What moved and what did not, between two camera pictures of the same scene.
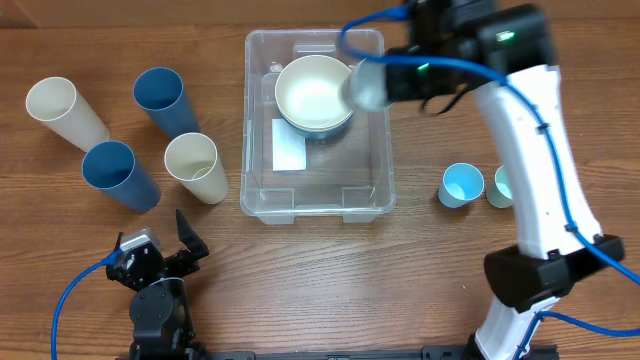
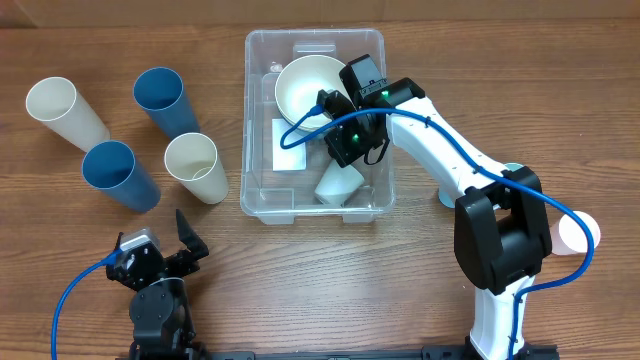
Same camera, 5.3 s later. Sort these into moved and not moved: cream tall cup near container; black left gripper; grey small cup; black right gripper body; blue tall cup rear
Moved: black right gripper body; grey small cup
Not moved: blue tall cup rear; cream tall cup near container; black left gripper
